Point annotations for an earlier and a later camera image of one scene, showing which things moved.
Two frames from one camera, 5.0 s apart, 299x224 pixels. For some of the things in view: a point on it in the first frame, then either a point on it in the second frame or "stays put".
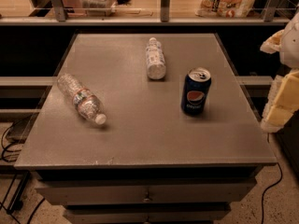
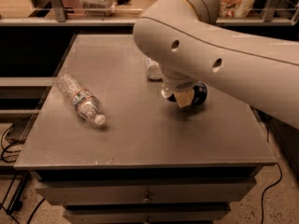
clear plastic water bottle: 85,102 stays put
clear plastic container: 99,1 stays put
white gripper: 291,46 → 179,86
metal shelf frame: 58,14 stays put
